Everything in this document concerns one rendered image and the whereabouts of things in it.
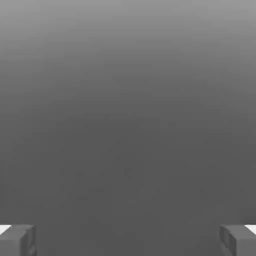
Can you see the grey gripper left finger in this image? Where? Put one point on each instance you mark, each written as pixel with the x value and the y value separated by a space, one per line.
pixel 14 242

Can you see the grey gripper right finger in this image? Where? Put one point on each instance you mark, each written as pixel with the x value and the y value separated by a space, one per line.
pixel 241 243

